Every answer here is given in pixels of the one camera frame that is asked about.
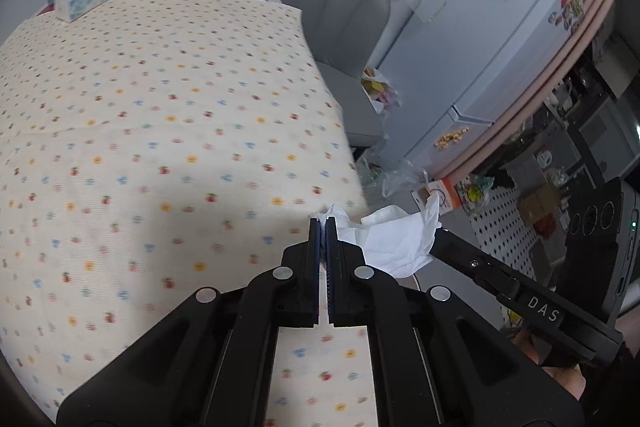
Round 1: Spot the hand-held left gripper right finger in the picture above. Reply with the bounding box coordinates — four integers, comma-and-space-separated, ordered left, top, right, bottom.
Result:
324, 217, 586, 427

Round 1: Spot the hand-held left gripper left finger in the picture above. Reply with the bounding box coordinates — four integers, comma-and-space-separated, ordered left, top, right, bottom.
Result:
56, 217, 321, 427

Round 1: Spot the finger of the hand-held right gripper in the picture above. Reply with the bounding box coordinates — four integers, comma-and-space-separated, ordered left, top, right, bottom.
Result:
431, 227, 523, 305

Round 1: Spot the white paper towel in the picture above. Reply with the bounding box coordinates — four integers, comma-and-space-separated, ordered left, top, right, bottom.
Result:
312, 203, 443, 279

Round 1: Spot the person's right hand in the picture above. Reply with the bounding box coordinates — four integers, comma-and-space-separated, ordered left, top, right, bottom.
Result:
515, 327, 588, 403

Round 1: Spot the white pegboard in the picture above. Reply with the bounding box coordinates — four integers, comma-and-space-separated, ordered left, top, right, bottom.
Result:
460, 187, 551, 283

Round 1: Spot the round yellow toy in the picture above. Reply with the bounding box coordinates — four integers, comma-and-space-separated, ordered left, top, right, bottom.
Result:
460, 177, 496, 212

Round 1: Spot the orange white packet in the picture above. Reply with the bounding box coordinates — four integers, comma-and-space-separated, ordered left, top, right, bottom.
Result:
412, 179, 461, 212

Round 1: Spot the cardboard box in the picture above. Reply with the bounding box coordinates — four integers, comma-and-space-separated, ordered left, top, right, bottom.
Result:
517, 184, 558, 223

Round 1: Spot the clear floor plastic bag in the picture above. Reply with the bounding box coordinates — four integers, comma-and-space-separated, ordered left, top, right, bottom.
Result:
360, 157, 431, 202

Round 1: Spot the yellow packet on chair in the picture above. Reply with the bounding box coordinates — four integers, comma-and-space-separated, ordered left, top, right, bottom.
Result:
362, 67, 401, 112

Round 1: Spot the white refrigerator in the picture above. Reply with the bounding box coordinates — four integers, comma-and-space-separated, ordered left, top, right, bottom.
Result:
375, 0, 586, 178

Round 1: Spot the dotted cream tablecloth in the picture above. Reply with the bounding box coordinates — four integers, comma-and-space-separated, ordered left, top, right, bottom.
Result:
0, 0, 376, 427

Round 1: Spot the grey chair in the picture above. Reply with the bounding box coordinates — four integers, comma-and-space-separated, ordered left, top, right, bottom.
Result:
267, 0, 391, 152

